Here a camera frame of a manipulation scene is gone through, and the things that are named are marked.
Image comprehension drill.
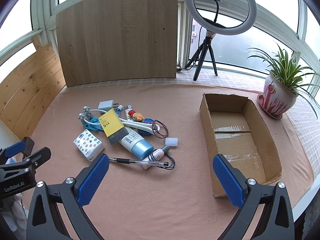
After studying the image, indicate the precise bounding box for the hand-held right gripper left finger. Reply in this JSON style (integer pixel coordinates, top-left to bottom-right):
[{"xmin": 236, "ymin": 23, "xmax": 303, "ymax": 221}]
[{"xmin": 26, "ymin": 153, "xmax": 110, "ymax": 240}]

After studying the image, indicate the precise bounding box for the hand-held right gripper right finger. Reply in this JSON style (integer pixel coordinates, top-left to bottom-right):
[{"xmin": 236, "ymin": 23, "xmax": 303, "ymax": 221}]
[{"xmin": 212, "ymin": 154, "xmax": 295, "ymax": 240}]

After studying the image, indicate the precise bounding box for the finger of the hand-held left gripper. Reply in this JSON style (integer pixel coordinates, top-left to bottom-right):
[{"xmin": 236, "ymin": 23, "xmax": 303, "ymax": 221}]
[
  {"xmin": 0, "ymin": 137, "xmax": 35, "ymax": 161},
  {"xmin": 21, "ymin": 147, "xmax": 52, "ymax": 173}
]

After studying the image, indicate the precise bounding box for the printed tissue pack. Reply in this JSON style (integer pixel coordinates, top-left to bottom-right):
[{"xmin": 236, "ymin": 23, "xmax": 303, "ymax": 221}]
[{"xmin": 73, "ymin": 129, "xmax": 105, "ymax": 162}]

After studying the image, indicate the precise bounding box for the black ballpoint pen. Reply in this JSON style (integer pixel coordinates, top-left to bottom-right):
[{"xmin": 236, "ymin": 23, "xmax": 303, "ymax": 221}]
[{"xmin": 108, "ymin": 157, "xmax": 169, "ymax": 168}]

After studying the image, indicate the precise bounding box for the cardboard box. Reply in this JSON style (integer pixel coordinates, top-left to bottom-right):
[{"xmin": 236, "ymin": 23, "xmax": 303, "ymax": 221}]
[{"xmin": 199, "ymin": 93, "xmax": 282, "ymax": 198}]

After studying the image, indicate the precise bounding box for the blue plastic clip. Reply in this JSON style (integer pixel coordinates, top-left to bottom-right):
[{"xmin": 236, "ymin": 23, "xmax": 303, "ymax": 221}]
[{"xmin": 84, "ymin": 116, "xmax": 103, "ymax": 132}]

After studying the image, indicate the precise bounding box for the white blue lotion tube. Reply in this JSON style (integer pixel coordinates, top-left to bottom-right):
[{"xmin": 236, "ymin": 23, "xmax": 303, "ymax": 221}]
[{"xmin": 117, "ymin": 126, "xmax": 154, "ymax": 160}]

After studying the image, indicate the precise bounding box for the yellow ruler card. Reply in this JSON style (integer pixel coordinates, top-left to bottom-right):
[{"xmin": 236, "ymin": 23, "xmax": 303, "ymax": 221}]
[{"xmin": 99, "ymin": 109, "xmax": 125, "ymax": 145}]

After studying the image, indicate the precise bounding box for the small white tube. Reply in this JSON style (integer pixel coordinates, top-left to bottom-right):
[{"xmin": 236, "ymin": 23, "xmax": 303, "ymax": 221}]
[{"xmin": 141, "ymin": 145, "xmax": 171, "ymax": 170}]

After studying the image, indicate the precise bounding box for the white roller massager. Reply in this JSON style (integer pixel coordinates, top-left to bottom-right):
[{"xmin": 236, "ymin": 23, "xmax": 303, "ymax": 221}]
[{"xmin": 79, "ymin": 107, "xmax": 153, "ymax": 133}]

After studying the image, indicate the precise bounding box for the orange toy keychain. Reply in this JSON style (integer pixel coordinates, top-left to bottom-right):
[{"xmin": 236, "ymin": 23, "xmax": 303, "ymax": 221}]
[{"xmin": 127, "ymin": 109, "xmax": 145, "ymax": 123}]

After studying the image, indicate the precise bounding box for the blue round lid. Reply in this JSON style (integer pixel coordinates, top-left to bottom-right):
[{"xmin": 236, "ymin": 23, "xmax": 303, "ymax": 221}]
[{"xmin": 139, "ymin": 118, "xmax": 154, "ymax": 137}]

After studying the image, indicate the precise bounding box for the person's left hand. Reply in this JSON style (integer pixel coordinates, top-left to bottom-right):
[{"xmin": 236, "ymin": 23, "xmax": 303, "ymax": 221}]
[{"xmin": 0, "ymin": 194, "xmax": 28, "ymax": 232}]

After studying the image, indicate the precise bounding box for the wooden plank panel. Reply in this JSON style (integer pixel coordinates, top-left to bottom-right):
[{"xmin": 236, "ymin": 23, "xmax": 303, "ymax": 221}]
[{"xmin": 0, "ymin": 35, "xmax": 66, "ymax": 140}]

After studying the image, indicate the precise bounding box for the white charger plug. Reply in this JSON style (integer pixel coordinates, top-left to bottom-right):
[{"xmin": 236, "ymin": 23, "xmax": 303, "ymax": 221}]
[{"xmin": 98, "ymin": 101, "xmax": 118, "ymax": 111}]

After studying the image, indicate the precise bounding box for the pink pot saucer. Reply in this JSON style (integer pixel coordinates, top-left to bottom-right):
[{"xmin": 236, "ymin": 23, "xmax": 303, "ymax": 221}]
[{"xmin": 257, "ymin": 94, "xmax": 284, "ymax": 120}]

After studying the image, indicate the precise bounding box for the red white flower pot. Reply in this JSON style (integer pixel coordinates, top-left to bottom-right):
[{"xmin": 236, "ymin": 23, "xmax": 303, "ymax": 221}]
[{"xmin": 262, "ymin": 70, "xmax": 299, "ymax": 117}]

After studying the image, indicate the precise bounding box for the green spider plant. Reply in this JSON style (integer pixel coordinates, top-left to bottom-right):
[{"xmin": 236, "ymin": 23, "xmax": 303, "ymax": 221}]
[{"xmin": 246, "ymin": 41, "xmax": 320, "ymax": 119}]

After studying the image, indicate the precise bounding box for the black tripod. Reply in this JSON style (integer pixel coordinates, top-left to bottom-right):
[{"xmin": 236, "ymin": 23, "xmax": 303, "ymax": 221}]
[{"xmin": 186, "ymin": 36, "xmax": 218, "ymax": 81}]

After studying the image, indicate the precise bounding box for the wooden board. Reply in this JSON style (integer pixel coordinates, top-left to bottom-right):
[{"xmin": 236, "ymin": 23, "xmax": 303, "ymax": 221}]
[{"xmin": 55, "ymin": 0, "xmax": 178, "ymax": 88}]

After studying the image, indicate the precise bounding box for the dark elastic cord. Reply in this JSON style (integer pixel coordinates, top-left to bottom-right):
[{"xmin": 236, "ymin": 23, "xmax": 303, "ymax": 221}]
[{"xmin": 147, "ymin": 154, "xmax": 176, "ymax": 172}]

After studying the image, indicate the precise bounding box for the white window frame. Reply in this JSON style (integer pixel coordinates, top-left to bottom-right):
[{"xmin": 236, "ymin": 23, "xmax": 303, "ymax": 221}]
[{"xmin": 0, "ymin": 0, "xmax": 320, "ymax": 100}]

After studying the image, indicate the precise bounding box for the black power cable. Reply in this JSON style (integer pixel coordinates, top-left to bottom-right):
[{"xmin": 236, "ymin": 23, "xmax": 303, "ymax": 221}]
[{"xmin": 176, "ymin": 26, "xmax": 204, "ymax": 71}]

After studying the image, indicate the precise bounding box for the white ring light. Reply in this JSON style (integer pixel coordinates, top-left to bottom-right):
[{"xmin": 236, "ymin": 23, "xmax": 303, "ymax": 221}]
[{"xmin": 185, "ymin": 0, "xmax": 258, "ymax": 39}]

